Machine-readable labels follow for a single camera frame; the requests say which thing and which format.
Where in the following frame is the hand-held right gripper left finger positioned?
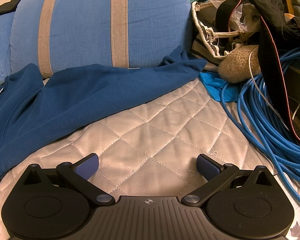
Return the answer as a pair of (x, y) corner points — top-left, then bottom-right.
(15, 153), (115, 207)

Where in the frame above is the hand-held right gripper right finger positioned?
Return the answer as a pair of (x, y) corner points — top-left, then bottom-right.
(181, 154), (278, 207)

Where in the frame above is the dark blue sweatshirt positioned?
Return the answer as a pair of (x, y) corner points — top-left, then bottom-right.
(0, 45), (207, 193)

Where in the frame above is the bright blue cloth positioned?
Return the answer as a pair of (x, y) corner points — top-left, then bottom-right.
(200, 71), (241, 103)

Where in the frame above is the brown plush toy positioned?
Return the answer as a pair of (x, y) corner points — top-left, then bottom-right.
(219, 44), (265, 84)

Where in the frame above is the striped woven bag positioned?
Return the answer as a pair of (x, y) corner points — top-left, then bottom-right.
(191, 1), (243, 72)

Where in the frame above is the dark box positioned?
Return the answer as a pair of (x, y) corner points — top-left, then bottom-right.
(285, 64), (300, 133)

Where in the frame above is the blue pillow with grey stripes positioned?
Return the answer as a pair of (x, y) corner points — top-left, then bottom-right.
(10, 0), (192, 78)
(0, 12), (16, 82)

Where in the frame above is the black garment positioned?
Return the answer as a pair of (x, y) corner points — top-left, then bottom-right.
(245, 0), (300, 46)

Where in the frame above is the wooden hanger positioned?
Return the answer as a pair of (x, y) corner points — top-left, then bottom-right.
(281, 0), (297, 19)

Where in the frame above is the blue cable coil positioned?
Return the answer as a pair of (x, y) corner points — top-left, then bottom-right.
(221, 47), (300, 211)

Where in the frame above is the thin white cable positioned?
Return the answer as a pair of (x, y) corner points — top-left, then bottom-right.
(248, 49), (300, 120)

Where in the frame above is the black strap with red edge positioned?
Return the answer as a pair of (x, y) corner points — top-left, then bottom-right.
(216, 0), (300, 148)

